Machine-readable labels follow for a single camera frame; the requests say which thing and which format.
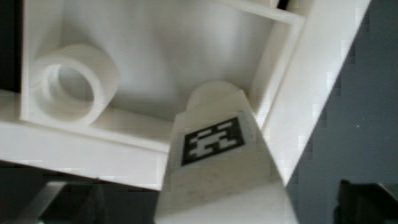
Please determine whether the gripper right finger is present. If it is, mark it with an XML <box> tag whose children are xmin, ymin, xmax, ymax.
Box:
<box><xmin>332</xmin><ymin>180</ymin><xmax>398</xmax><ymax>224</ymax></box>

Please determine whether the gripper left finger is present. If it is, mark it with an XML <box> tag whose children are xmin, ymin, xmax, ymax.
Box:
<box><xmin>11</xmin><ymin>181</ymin><xmax>158</xmax><ymax>224</ymax></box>

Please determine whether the white chair leg with tag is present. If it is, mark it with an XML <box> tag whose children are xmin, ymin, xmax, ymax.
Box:
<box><xmin>155</xmin><ymin>81</ymin><xmax>299</xmax><ymax>224</ymax></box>

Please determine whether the white chair seat part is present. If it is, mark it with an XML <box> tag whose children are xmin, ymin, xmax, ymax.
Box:
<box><xmin>0</xmin><ymin>0</ymin><xmax>304</xmax><ymax>189</ymax></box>

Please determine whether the white right fence bar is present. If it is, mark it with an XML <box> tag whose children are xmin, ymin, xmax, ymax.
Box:
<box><xmin>263</xmin><ymin>0</ymin><xmax>371</xmax><ymax>183</ymax></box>

